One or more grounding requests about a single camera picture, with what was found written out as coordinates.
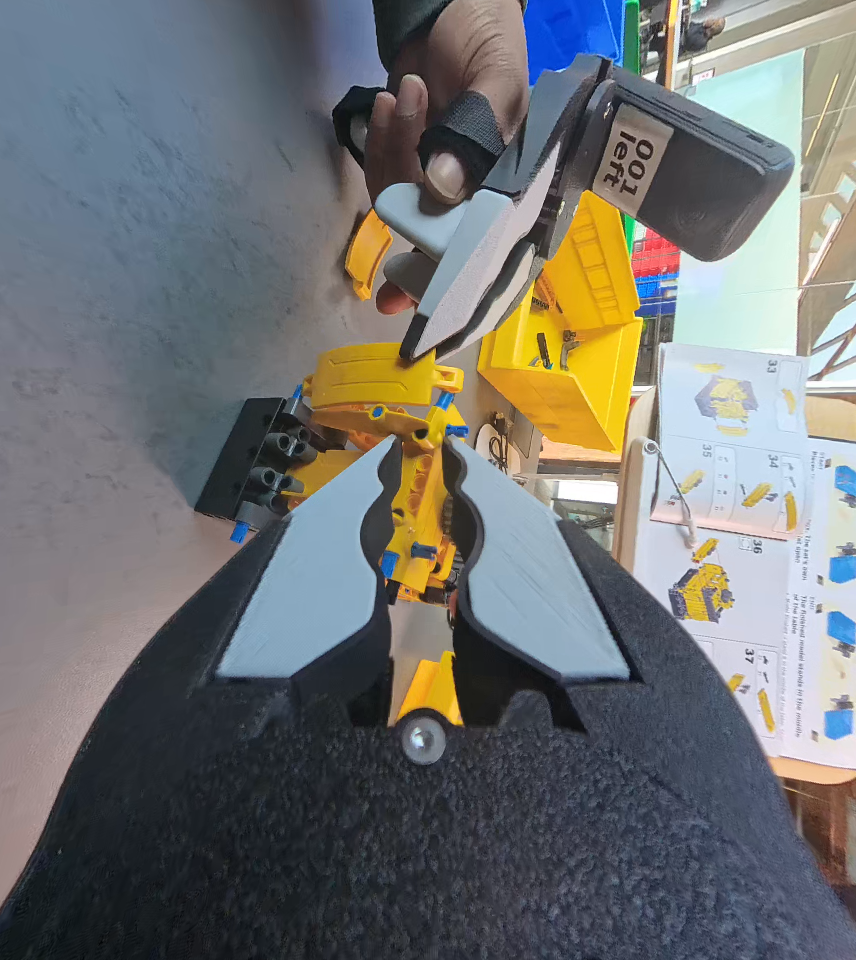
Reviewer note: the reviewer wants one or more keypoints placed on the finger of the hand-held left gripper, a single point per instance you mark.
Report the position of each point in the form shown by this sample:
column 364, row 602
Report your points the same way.
column 514, row 292
column 473, row 262

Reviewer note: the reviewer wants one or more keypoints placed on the yellow bin with large parts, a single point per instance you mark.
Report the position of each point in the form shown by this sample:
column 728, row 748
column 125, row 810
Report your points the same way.
column 570, row 405

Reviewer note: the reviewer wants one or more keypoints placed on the instruction booklet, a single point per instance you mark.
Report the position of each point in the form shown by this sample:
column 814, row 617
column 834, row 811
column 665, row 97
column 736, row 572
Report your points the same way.
column 728, row 465

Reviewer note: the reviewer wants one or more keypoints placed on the person's left hand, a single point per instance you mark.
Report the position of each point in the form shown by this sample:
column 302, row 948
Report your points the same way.
column 465, row 52

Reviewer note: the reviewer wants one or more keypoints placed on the yellow curved lego panel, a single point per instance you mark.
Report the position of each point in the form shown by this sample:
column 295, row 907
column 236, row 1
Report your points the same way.
column 428, row 690

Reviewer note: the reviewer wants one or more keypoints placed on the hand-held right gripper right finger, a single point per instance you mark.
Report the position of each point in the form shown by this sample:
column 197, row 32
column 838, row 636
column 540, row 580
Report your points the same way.
column 540, row 600

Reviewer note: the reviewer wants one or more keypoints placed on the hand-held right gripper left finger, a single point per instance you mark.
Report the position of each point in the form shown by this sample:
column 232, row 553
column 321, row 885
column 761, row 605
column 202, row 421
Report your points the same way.
column 300, row 592

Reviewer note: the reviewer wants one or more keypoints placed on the blue plastic bin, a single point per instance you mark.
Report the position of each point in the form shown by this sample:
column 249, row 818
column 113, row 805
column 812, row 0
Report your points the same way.
column 570, row 30

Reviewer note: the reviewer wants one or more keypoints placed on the shelf of small bins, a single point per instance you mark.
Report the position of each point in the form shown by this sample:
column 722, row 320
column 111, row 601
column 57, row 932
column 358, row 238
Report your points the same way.
column 657, row 262

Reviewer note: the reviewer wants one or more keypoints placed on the yellow lego robot model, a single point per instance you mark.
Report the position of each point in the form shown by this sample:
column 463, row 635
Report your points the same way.
column 247, row 450

